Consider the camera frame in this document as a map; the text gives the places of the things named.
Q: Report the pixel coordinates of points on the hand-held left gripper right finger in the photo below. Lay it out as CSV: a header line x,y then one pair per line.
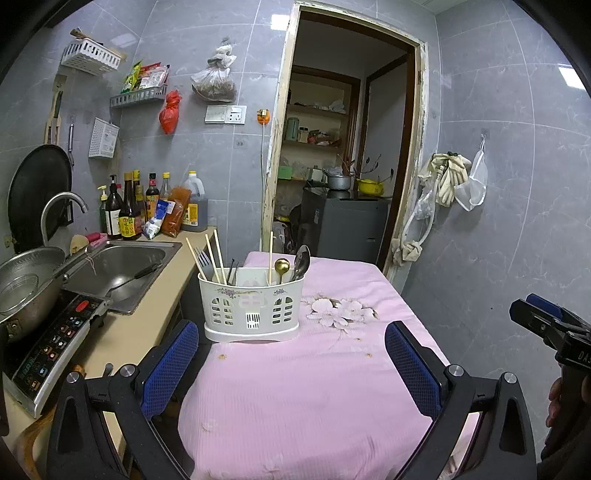
x,y
413,369

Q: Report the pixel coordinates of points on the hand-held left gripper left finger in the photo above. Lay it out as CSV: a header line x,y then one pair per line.
x,y
171,364

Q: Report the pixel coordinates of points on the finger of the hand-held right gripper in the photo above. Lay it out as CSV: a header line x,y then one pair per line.
x,y
545,302
540,323

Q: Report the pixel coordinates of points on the white utensil holder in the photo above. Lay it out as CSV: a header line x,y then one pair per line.
x,y
221,309

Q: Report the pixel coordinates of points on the steel fork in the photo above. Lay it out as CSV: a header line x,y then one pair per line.
x,y
204,265

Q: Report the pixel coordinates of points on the wooden chopstick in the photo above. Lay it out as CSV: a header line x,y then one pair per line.
x,y
220,256
271,254
213,258
195,256

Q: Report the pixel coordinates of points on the dark metal kitchen tool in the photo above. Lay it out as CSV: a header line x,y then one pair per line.
x,y
236,267

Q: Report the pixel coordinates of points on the gold spoon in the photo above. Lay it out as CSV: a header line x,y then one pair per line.
x,y
281,265

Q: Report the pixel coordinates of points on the steel spoon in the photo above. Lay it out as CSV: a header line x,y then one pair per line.
x,y
302,263

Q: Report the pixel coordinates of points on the person's right hand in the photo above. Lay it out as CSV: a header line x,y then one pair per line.
x,y
555,401

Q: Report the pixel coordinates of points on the beige kitchen counter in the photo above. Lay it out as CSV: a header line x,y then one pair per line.
x,y
129,332

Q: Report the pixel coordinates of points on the steel sink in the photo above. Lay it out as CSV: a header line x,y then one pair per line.
x,y
115,267

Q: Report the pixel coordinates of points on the pink floral tablecloth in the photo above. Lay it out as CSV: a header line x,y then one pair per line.
x,y
300,392

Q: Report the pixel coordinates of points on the knotted beige cloth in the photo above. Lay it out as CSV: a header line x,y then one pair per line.
x,y
406,253

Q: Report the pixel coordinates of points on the induction cooker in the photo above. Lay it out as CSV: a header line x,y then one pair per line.
x,y
51,350

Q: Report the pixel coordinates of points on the blue white pouch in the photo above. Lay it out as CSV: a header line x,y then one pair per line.
x,y
154,226

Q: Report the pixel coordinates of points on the pink cleaning cloth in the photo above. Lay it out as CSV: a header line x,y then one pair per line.
x,y
97,237

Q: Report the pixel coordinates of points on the loofah sponge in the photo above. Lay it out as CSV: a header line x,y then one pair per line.
x,y
78,243

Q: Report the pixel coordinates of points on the large soy sauce bottle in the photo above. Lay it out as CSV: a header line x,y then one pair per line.
x,y
129,217

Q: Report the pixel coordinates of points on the clear plastic bag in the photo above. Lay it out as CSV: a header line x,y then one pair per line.
x,y
424,203

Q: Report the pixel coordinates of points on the steel wok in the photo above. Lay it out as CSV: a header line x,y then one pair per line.
x,y
27,295

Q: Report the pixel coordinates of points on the dark grey cabinet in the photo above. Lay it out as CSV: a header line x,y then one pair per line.
x,y
344,226

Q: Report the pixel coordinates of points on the large dark oil jug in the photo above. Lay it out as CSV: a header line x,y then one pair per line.
x,y
196,207

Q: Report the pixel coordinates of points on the dark pump bottle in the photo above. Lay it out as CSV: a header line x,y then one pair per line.
x,y
113,212

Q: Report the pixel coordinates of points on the red label sauce bottle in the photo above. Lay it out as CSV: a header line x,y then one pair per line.
x,y
151,198

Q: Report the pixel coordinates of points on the yellow cap sauce bottle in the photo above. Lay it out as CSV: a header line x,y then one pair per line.
x,y
138,194

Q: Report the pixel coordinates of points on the slim sauce bottle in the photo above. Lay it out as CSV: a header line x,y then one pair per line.
x,y
165,189

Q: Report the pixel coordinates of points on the yellow bowl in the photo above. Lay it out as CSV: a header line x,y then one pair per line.
x,y
371,187

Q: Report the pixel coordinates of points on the steel faucet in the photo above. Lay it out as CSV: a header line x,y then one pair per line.
x,y
60,197

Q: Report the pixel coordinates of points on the steel pot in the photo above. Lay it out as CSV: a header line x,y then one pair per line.
x,y
339,182

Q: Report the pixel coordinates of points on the green box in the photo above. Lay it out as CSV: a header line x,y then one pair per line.
x,y
285,172

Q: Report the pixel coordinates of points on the black round pan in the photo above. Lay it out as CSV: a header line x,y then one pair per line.
x,y
37,184

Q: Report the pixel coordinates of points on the red plastic bag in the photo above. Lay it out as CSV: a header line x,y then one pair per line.
x,y
170,117

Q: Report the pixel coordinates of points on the wooden shelf unit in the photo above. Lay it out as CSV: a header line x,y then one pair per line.
x,y
318,112

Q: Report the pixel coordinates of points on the clear bag of dried goods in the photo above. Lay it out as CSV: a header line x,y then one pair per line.
x,y
214,83

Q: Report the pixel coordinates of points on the yellow green snack packet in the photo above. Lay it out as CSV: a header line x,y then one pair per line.
x,y
130,78

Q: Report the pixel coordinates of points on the red snack packet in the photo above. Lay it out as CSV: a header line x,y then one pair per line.
x,y
153,76

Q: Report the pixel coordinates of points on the white wall holder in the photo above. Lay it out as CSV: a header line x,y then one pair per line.
x,y
102,138

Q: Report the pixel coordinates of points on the worn white door frame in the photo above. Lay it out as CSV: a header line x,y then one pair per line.
x,y
277,138

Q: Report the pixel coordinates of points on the wall switch socket panel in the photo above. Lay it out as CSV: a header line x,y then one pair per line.
x,y
226,115

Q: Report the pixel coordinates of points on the orange wall plug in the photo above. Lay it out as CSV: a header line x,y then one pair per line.
x,y
262,117

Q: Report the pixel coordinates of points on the grey wall shelf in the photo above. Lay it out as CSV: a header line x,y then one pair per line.
x,y
138,97

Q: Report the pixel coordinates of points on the white wall basket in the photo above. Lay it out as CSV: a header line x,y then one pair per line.
x,y
90,57

